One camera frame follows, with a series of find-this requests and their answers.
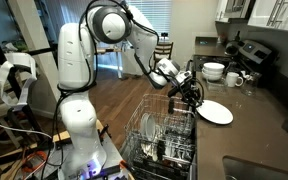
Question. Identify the dark bottle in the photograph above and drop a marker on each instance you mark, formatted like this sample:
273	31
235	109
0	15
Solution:
238	36

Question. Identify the blue lit small device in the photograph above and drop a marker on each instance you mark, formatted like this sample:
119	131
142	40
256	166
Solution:
203	42

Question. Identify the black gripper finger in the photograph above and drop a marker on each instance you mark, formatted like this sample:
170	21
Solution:
198	97
188	101

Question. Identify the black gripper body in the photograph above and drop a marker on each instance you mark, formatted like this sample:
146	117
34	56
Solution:
186	89

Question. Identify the black clamp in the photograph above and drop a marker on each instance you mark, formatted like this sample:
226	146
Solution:
104	130

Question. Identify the white ceramic bowl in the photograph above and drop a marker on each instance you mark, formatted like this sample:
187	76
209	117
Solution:
214	66
211	78
212	74

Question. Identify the large white wall cabinet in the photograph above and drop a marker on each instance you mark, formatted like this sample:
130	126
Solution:
260	13

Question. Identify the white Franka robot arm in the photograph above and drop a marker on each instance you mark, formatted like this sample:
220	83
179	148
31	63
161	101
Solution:
74	56

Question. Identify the white ceramic mug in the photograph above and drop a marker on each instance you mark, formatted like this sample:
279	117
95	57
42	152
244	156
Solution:
231	79

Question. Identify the small black windowsill device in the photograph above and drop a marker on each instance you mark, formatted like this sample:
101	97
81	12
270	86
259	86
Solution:
164	34

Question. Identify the white window blinds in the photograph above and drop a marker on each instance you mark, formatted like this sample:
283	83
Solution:
157	16

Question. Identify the metal robot mounting table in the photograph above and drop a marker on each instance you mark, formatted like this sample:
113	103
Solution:
112	155

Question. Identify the clear glass dish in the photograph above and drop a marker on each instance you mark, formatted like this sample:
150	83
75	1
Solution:
215	86

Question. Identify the wooden dining chair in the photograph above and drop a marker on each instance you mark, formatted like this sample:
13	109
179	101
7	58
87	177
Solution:
165	50

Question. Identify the black utensil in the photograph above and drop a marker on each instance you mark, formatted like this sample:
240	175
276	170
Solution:
161	150

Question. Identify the narrow white wall cabinet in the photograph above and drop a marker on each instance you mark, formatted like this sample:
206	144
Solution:
221	10

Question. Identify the stainless microwave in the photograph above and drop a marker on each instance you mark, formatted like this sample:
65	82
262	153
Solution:
239	8

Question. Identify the tall clear drinking glass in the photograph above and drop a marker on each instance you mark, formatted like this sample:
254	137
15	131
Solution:
250	85

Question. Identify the white dinner plate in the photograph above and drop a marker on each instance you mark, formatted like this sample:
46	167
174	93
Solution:
151	128
215	112
144	128

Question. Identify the stainless kitchen sink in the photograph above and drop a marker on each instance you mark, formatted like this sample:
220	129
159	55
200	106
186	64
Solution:
257	170

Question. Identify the white desk with wooden top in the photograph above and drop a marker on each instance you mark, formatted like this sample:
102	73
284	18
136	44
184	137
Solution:
109	50

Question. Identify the wooden plank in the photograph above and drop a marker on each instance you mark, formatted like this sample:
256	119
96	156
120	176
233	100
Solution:
62	135

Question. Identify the black metal stand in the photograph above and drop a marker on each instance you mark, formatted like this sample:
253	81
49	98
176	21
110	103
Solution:
12	83

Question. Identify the black stove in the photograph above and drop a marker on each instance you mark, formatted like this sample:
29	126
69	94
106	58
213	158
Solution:
250	50

